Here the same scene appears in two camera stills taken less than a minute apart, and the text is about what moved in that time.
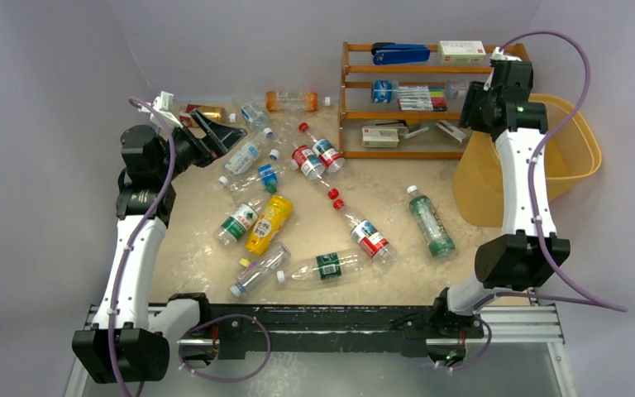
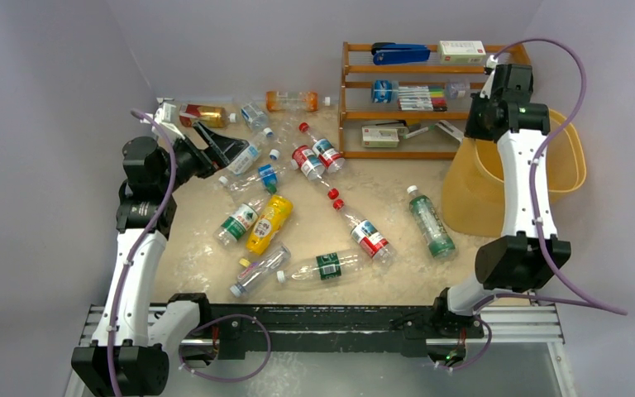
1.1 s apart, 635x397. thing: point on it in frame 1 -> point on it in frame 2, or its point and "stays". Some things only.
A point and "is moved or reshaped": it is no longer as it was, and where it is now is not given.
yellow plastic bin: x=573 y=152 is moved or reshaped
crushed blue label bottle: x=264 y=176 stays
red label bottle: x=311 y=165 stays
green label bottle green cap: x=241 y=218 stays
